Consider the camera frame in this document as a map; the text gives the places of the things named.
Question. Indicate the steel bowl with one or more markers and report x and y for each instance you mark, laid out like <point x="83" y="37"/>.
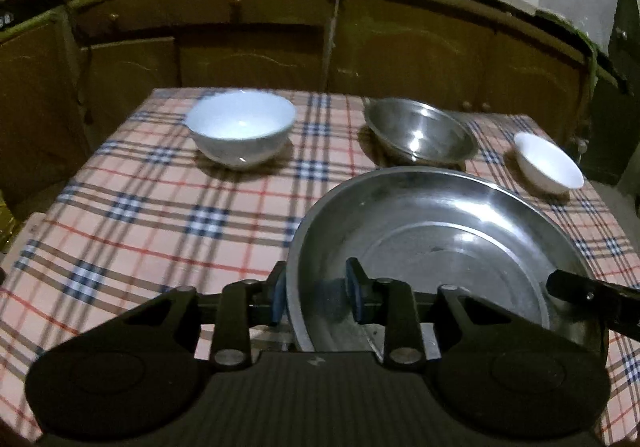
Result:
<point x="420" y="132"/>

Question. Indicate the dark green door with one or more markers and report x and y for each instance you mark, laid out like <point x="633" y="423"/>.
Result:
<point x="625" y="77"/>

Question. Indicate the wide white bowl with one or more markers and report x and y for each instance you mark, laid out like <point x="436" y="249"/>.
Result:
<point x="550" y="164"/>

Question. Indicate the wooden kitchen cabinet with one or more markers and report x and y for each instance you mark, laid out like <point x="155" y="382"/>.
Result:
<point x="250" y="52"/>

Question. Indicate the large steel basin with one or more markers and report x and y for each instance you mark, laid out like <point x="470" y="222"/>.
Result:
<point x="450" y="207"/>

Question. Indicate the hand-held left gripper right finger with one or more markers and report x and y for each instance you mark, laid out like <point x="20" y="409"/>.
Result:
<point x="356" y="292"/>

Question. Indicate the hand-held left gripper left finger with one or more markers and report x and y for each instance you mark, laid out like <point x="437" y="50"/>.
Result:
<point x="280" y="294"/>

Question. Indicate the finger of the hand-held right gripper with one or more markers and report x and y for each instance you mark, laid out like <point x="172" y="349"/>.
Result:
<point x="595" y="299"/>

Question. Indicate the plaid tablecloth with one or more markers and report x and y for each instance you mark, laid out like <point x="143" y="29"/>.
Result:
<point x="150" y="207"/>

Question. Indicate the deep white bowl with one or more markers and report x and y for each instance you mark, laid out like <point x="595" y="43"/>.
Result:
<point x="240" y="132"/>

